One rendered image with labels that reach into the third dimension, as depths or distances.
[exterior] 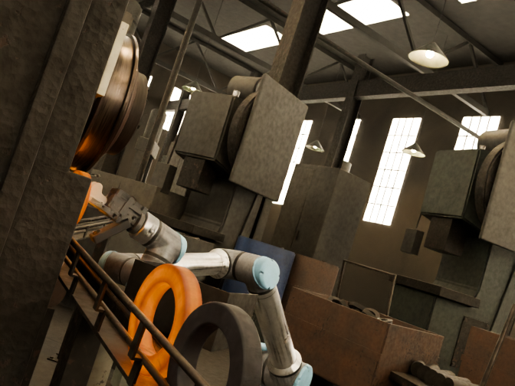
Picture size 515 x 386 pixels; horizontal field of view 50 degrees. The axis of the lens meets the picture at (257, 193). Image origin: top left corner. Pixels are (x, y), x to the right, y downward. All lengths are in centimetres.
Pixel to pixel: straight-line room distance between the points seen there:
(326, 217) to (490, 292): 202
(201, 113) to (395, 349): 305
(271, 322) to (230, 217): 352
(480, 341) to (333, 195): 244
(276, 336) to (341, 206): 451
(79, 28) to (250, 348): 82
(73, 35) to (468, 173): 568
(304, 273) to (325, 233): 128
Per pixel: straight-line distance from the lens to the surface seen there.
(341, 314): 394
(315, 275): 538
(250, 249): 510
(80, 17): 130
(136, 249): 407
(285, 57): 639
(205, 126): 555
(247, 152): 524
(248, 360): 74
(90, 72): 132
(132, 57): 168
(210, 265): 205
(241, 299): 135
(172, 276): 94
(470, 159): 664
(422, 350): 413
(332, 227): 662
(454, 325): 661
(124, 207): 161
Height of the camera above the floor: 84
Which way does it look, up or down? 5 degrees up
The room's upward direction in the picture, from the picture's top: 18 degrees clockwise
